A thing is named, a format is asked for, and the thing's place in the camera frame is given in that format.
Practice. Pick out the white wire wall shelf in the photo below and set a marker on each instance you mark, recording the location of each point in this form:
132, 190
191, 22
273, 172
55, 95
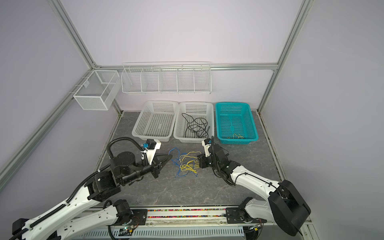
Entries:
167, 78

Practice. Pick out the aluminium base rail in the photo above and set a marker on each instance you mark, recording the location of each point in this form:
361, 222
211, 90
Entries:
186, 217

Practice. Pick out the white mesh wall box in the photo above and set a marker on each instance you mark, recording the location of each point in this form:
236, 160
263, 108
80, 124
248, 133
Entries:
99, 90

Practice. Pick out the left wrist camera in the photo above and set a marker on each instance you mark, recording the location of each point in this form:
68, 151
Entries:
150, 147

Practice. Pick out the white plastic basket left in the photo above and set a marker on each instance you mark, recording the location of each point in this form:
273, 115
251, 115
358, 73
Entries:
156, 121

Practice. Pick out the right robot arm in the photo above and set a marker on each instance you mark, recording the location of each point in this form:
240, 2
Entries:
281, 202

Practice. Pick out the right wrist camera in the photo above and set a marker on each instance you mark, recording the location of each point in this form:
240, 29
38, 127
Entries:
206, 143

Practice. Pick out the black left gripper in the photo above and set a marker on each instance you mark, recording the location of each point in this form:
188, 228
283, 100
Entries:
158, 165

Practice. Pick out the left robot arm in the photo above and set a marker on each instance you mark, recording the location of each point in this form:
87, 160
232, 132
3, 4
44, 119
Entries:
62, 222

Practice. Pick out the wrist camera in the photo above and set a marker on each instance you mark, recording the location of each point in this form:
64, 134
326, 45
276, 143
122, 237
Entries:
150, 147
206, 143

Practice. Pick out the white plastic basket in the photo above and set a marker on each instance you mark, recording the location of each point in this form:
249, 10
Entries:
194, 122
156, 121

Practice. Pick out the white vented cable duct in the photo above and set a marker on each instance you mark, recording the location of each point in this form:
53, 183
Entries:
179, 233

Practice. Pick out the teal plastic basket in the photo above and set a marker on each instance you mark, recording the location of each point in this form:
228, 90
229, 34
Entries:
235, 123

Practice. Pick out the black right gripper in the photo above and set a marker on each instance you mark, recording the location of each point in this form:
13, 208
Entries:
203, 159

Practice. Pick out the white plastic basket middle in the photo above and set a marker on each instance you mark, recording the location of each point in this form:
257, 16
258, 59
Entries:
194, 122

